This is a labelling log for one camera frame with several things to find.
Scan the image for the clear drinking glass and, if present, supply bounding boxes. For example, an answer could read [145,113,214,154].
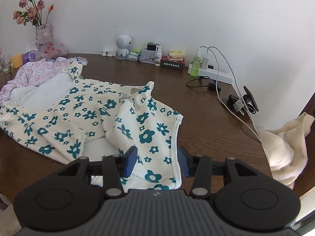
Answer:
[1,54,12,74]

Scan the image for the phone on black stand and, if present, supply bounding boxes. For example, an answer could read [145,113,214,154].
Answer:
[223,86,259,115]

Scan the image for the white power strip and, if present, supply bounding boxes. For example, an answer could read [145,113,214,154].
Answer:
[198,68,234,85]

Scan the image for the white spray bottle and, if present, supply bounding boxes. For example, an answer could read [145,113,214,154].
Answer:
[154,45,162,67]

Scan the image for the pink wrapped vase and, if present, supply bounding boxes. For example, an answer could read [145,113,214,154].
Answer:
[35,23,53,46]

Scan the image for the white robot figurine speaker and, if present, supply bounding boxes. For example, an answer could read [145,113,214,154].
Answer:
[115,34,132,60]

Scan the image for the cream teal flower dress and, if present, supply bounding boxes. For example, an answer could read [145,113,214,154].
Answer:
[1,57,183,190]

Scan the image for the yellow plastic cup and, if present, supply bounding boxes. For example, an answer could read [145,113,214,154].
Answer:
[11,53,23,69]

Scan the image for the white tissue paper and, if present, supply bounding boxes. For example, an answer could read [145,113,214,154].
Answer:
[26,41,38,53]

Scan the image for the cream cloth on chair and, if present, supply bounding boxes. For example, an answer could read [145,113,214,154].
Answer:
[257,112,314,189]

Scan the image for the black red flat box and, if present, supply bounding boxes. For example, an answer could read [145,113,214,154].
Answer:
[160,56,185,71]

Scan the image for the dried pink rose bouquet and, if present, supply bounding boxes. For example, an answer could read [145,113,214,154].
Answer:
[13,0,54,27]

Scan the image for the black cable with clip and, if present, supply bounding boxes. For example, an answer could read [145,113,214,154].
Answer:
[185,76,222,92]

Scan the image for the green liquid bottle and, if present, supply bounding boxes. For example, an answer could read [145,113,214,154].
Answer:
[190,47,201,77]

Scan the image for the green white small boxes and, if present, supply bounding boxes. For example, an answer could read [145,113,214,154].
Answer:
[127,50,141,61]

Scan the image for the purple tissue pack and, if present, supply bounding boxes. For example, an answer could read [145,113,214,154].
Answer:
[22,50,45,64]

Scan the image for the pink floral dress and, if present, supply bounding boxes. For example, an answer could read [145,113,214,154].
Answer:
[0,56,74,99]

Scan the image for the grey printed tin box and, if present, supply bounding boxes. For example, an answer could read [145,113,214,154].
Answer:
[139,49,156,64]

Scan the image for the red printed plastic bag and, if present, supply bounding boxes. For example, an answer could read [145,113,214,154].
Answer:
[39,41,69,60]

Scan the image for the yellow sticky notes stack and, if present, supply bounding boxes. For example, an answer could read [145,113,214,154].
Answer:
[167,51,185,61]

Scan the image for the black small box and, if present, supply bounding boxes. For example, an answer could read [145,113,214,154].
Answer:
[147,41,160,52]

